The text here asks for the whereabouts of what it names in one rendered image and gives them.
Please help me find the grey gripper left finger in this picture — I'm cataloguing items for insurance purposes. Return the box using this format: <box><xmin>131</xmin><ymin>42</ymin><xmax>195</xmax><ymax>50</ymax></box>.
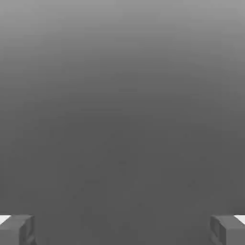
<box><xmin>0</xmin><ymin>214</ymin><xmax>36</xmax><ymax>245</ymax></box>

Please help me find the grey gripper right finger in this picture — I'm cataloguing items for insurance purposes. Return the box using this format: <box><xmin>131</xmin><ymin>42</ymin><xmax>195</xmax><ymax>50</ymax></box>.
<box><xmin>209</xmin><ymin>214</ymin><xmax>245</xmax><ymax>245</ymax></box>

